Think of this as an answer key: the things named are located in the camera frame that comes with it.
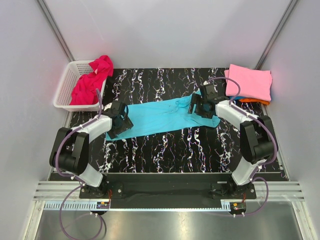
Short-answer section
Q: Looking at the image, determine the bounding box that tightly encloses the cyan t shirt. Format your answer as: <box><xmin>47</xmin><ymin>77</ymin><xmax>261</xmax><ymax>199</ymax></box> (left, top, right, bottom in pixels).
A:
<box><xmin>114</xmin><ymin>95</ymin><xmax>220</xmax><ymax>141</ymax></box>

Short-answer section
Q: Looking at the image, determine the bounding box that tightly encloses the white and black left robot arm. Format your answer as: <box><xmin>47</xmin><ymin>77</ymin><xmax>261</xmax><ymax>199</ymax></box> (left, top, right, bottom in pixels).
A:
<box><xmin>49</xmin><ymin>101</ymin><xmax>134</xmax><ymax>198</ymax></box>

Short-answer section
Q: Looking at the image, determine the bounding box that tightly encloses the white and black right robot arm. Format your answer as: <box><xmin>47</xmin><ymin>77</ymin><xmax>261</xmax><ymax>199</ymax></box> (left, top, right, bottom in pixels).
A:
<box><xmin>188</xmin><ymin>84</ymin><xmax>278</xmax><ymax>199</ymax></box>

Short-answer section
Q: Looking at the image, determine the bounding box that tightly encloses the blue folded t shirt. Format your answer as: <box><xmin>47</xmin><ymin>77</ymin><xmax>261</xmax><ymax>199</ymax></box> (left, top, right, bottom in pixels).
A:
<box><xmin>234</xmin><ymin>96</ymin><xmax>246</xmax><ymax>101</ymax></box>

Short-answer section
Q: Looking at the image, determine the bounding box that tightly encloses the red t shirt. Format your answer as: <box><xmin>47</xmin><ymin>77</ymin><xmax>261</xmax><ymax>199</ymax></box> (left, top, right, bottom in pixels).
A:
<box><xmin>70</xmin><ymin>55</ymin><xmax>114</xmax><ymax>105</ymax></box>

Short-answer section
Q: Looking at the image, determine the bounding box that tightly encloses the black marbled table mat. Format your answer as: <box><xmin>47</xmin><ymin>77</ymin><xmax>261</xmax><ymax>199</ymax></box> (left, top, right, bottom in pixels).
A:
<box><xmin>48</xmin><ymin>67</ymin><xmax>288</xmax><ymax>181</ymax></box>

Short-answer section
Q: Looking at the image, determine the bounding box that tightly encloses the pink folded t shirt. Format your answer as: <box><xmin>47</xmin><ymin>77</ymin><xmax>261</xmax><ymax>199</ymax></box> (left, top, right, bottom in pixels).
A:
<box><xmin>224</xmin><ymin>64</ymin><xmax>273</xmax><ymax>102</ymax></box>

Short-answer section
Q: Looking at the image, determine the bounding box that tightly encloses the orange folded t shirt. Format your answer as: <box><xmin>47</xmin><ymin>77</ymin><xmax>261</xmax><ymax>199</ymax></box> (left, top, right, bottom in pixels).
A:
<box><xmin>239</xmin><ymin>98</ymin><xmax>270</xmax><ymax>106</ymax></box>

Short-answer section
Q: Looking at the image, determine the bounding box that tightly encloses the white plastic basket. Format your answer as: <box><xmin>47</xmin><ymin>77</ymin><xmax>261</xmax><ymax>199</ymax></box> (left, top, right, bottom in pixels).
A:
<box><xmin>53</xmin><ymin>60</ymin><xmax>106</xmax><ymax>112</ymax></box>

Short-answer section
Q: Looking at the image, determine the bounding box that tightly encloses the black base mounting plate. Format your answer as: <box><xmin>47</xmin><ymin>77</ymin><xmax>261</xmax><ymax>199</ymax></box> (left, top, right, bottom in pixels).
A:
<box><xmin>79</xmin><ymin>173</ymin><xmax>257</xmax><ymax>211</ymax></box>

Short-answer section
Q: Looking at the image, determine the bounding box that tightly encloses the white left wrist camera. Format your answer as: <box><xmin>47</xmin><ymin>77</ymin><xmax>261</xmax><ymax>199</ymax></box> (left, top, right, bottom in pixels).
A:
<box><xmin>103</xmin><ymin>103</ymin><xmax>112</xmax><ymax>111</ymax></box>

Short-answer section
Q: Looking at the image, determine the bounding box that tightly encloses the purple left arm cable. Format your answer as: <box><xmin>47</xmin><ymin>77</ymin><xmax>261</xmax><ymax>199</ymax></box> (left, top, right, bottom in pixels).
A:
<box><xmin>54</xmin><ymin>87</ymin><xmax>108</xmax><ymax>237</ymax></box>

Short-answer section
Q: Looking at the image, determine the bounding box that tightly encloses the aluminium frame rail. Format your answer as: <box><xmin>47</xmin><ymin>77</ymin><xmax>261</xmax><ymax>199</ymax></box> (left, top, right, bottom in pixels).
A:
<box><xmin>33</xmin><ymin>181</ymin><xmax>305</xmax><ymax>202</ymax></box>

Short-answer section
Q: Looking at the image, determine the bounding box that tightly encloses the white slotted cable duct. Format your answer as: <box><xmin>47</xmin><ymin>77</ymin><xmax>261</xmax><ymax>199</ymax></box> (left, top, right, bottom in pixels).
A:
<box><xmin>44</xmin><ymin>201</ymin><xmax>111</xmax><ymax>211</ymax></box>

